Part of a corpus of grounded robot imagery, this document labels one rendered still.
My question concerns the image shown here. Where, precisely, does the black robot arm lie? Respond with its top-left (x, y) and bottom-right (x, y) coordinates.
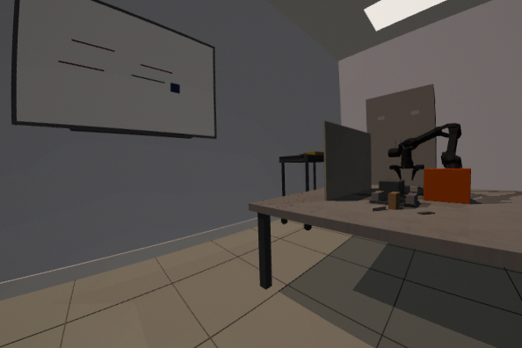
top-left (388, 123), bottom-right (462, 169)

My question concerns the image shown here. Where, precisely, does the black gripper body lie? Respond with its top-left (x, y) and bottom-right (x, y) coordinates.
top-left (389, 156), bottom-right (424, 170)

